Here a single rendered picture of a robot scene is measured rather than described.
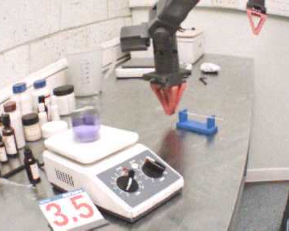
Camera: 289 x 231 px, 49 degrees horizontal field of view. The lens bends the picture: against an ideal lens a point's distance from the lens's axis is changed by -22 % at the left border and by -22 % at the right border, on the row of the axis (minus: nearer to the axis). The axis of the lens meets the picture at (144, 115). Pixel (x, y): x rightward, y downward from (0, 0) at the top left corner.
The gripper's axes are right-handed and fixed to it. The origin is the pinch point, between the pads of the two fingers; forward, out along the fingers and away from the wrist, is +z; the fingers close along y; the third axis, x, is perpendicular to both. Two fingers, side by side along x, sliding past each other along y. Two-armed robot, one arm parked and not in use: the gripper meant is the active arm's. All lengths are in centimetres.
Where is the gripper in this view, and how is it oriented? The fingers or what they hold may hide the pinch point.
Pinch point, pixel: (170, 111)
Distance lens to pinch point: 91.9
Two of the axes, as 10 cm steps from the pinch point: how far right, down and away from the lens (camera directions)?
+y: -6.8, 2.6, -6.8
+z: 0.7, 9.5, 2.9
